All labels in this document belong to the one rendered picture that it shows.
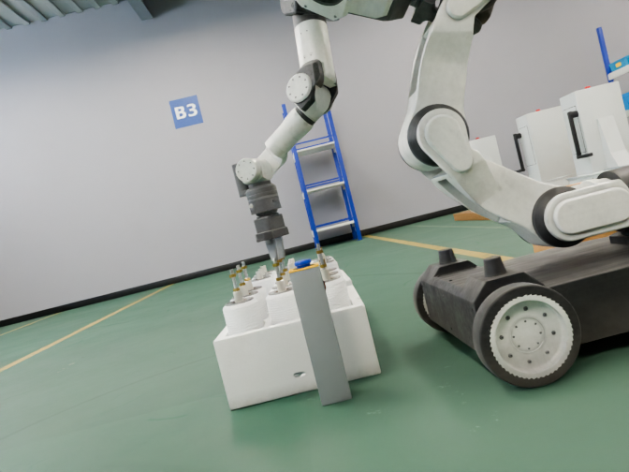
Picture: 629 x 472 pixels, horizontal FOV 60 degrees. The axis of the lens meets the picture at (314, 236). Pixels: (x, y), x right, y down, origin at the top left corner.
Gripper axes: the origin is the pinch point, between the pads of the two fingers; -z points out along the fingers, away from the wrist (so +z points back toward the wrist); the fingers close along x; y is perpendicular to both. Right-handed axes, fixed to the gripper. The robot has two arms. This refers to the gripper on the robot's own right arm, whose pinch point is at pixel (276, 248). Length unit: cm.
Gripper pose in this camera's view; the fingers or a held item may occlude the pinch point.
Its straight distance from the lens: 154.6
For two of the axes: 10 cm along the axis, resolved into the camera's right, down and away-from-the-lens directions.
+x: 4.6, -1.5, 8.7
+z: -2.5, -9.7, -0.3
